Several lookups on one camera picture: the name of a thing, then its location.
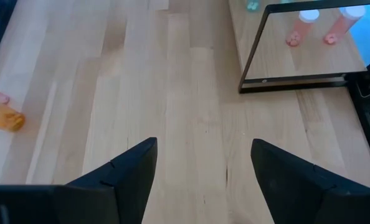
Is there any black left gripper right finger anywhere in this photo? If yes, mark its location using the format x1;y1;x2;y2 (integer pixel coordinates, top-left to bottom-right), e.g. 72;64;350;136
250;138;370;224

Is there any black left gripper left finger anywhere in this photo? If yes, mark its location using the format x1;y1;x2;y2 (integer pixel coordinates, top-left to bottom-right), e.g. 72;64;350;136
0;136;158;224

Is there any orange pill bottle white cap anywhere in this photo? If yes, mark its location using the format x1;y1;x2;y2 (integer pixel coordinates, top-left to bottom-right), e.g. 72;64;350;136
0;95;26;133

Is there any teal pill vial white cap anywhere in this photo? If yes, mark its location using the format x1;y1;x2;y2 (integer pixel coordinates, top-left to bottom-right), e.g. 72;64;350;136
246;0;261;13

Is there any black vertical divider bar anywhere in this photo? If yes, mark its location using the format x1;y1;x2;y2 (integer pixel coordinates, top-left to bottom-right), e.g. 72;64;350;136
237;0;370;95

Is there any black table-level camera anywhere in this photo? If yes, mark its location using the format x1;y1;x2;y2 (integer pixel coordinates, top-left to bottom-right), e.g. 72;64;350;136
346;55;370;184

